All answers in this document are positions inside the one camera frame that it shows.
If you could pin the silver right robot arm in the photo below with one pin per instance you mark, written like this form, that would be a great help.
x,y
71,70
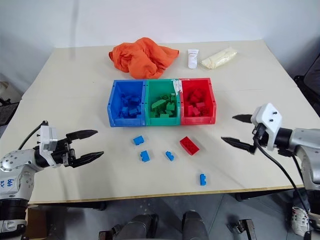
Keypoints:
x,y
303,142

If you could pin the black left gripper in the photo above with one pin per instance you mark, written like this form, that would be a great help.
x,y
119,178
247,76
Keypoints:
x,y
63,152

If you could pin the black metal stand foot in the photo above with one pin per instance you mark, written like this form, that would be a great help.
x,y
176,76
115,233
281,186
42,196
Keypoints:
x,y
110,233
242,228

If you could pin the white squeeze tube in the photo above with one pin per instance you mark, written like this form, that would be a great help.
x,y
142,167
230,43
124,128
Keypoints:
x,y
192,58

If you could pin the brown cardboard box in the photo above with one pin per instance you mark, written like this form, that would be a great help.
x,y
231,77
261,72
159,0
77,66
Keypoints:
x,y
36,222

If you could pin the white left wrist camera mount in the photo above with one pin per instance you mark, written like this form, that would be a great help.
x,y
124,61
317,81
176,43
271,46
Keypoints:
x,y
47,140

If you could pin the green building brick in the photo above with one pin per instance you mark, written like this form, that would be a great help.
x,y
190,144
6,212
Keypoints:
x,y
165,116
170,106

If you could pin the torn white paper label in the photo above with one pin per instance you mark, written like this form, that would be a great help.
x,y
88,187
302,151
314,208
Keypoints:
x,y
177,86

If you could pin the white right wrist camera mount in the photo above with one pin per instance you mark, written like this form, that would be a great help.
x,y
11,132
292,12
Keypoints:
x,y
268,117

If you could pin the cream rolled plastic bag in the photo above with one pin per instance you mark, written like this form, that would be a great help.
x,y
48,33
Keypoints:
x,y
220,58

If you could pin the white sneaker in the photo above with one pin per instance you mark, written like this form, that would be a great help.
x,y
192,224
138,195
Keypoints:
x,y
301,221

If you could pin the green plastic bin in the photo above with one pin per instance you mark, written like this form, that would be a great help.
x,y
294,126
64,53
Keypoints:
x,y
152,86

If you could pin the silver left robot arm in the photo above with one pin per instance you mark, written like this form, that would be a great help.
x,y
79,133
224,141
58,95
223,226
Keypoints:
x,y
17,165

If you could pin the dark rounded shape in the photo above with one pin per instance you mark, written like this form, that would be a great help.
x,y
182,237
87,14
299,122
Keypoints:
x,y
142,226
195,225

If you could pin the black chair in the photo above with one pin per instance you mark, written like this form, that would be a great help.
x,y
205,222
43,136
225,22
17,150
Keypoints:
x,y
311,80

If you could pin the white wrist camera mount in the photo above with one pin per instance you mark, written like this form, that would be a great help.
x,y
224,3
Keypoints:
x,y
268,117
47,140

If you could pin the dark equipment clutter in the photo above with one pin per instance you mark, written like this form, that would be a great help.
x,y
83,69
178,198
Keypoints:
x,y
7,110

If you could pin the blue plastic bin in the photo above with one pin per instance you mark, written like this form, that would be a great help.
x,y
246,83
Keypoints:
x,y
117,102

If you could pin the small blue building brick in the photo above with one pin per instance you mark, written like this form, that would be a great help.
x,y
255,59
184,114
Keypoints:
x,y
138,140
170,155
203,180
145,156

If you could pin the red plastic bin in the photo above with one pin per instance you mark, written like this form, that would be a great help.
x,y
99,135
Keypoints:
x,y
210,100

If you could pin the crumpled orange cloth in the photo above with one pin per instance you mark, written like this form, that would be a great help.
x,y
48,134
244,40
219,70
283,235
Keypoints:
x,y
143,56

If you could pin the curved green building piece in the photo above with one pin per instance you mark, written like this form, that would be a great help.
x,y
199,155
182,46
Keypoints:
x,y
158,103

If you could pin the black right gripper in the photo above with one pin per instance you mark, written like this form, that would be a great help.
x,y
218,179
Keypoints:
x,y
260,132

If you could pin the large red building brick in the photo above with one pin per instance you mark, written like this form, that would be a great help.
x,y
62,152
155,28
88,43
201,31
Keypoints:
x,y
190,145

